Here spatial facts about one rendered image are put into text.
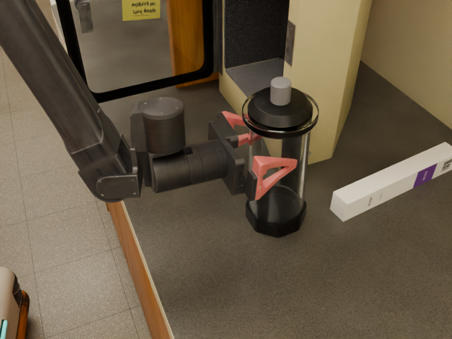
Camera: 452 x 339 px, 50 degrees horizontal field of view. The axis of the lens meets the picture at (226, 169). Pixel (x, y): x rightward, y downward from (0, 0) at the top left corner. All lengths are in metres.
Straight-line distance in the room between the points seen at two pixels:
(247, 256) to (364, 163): 0.33
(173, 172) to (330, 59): 0.34
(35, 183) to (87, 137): 1.83
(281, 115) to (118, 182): 0.23
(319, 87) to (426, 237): 0.31
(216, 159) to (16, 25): 0.29
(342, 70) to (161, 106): 0.36
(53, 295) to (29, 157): 0.89
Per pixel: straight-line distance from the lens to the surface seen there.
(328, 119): 0.91
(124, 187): 0.65
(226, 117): 0.72
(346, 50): 0.84
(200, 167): 0.66
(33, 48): 0.61
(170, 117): 0.61
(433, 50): 1.18
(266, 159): 0.66
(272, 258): 0.78
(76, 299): 1.95
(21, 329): 1.81
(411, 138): 1.08
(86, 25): 0.96
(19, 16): 0.60
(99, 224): 2.17
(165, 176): 0.65
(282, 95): 0.66
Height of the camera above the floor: 1.55
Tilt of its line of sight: 41 degrees down
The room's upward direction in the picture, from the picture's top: straight up
